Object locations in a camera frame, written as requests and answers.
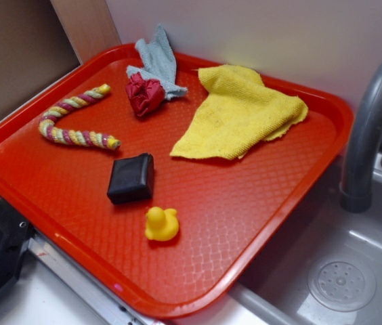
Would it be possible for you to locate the yellow rubber duck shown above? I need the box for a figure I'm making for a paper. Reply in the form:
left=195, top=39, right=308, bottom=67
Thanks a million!
left=145, top=207, right=179, bottom=242

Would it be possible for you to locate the light blue towel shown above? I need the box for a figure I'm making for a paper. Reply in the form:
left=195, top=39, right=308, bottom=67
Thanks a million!
left=126, top=23, right=188, bottom=102

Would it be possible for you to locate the round sink drain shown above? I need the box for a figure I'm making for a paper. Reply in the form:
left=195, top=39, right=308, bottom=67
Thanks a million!
left=307, top=254, right=377, bottom=312

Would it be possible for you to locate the red plastic tray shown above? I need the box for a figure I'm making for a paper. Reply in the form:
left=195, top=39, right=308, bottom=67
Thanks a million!
left=0, top=44, right=353, bottom=320

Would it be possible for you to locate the black rectangular block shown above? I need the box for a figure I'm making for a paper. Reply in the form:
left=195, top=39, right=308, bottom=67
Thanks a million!
left=107, top=153, right=154, bottom=204

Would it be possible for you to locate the multicolour twisted rope toy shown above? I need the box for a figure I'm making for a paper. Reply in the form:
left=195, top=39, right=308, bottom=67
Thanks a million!
left=38, top=84, right=121, bottom=150

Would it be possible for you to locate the crumpled red cloth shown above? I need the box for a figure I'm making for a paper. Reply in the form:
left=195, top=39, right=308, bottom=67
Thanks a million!
left=125, top=72, right=165, bottom=117

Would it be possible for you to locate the grey toy sink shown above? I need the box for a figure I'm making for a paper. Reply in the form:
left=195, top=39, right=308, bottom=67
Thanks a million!
left=230, top=160, right=382, bottom=324

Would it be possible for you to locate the grey curved faucet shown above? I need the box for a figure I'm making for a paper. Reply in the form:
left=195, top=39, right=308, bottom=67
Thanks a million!
left=340, top=63, right=382, bottom=213

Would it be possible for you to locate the yellow microfibre cloth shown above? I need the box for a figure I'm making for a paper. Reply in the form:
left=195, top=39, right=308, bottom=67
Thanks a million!
left=170, top=64, right=308, bottom=160

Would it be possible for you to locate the brown cardboard panel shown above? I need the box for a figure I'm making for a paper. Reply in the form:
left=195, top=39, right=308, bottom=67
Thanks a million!
left=0, top=1, right=79, bottom=120

